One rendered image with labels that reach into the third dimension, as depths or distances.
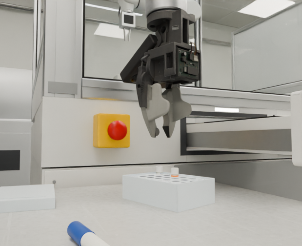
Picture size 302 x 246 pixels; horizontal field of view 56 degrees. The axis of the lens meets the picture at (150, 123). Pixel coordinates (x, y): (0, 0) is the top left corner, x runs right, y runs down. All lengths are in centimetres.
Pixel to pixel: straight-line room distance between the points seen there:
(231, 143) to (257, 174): 30
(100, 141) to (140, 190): 18
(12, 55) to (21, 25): 40
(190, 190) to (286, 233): 13
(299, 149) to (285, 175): 50
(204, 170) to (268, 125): 28
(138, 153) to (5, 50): 340
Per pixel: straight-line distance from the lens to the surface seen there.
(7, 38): 400
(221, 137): 61
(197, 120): 109
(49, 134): 62
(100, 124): 59
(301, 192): 101
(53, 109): 62
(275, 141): 51
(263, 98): 89
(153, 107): 49
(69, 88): 63
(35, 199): 43
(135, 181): 45
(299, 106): 46
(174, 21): 50
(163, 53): 48
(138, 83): 49
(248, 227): 35
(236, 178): 82
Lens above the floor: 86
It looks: 3 degrees up
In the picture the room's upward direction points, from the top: straight up
